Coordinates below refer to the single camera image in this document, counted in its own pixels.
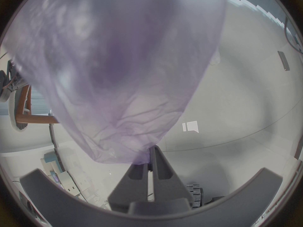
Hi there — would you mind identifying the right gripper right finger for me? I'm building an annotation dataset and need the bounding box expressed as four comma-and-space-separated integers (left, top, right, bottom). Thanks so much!
151, 145, 195, 209

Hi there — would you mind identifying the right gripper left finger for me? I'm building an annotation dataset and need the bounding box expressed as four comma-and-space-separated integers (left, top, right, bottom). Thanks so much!
108, 163, 149, 213

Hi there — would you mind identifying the purple plastic bag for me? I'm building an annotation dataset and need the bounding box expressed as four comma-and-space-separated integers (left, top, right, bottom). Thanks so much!
1, 0, 228, 165

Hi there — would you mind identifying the white cushioned wooden chair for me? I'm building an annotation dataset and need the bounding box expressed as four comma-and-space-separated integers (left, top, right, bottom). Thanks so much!
8, 84, 60, 132

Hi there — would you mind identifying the black cable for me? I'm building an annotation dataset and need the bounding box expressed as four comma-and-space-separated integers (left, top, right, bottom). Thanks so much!
284, 17, 303, 54

